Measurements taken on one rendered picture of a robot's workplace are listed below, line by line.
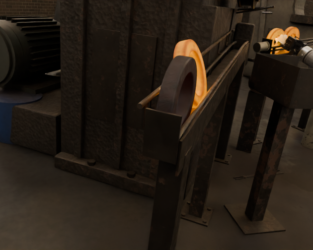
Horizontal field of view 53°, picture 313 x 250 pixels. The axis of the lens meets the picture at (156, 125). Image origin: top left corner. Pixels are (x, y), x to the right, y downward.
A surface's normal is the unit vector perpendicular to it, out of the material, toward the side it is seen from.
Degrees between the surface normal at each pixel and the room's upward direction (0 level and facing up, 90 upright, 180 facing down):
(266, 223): 0
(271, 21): 90
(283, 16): 90
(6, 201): 0
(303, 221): 0
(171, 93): 68
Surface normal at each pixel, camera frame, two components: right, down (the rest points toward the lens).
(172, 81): -0.22, -0.29
